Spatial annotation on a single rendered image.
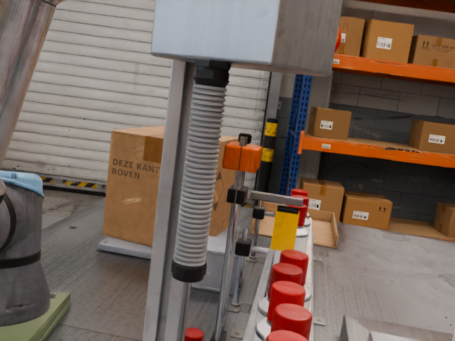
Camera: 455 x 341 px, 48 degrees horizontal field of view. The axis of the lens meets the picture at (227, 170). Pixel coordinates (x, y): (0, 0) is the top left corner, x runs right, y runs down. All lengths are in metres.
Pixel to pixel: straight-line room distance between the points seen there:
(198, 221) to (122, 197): 0.81
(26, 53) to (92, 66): 4.45
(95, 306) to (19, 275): 0.20
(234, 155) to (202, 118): 0.16
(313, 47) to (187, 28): 0.12
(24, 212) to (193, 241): 0.40
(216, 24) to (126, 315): 0.63
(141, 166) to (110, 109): 3.86
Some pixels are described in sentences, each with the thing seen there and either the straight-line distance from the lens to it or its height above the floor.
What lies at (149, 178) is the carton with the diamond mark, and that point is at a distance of 1.23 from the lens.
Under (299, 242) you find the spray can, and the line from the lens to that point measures 0.84.
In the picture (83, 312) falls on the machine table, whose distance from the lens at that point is 0.98.
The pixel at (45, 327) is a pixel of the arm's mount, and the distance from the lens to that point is 0.88.
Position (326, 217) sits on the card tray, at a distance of 1.82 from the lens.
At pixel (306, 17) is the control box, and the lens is 0.47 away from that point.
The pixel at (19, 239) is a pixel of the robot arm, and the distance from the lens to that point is 0.85.
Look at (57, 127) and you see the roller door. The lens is 5.25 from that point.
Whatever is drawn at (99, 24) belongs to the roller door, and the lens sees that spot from 5.14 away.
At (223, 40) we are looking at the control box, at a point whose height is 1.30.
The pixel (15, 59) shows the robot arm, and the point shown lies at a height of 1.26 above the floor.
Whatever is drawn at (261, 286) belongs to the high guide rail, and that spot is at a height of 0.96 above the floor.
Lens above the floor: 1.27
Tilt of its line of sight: 10 degrees down
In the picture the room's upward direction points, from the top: 7 degrees clockwise
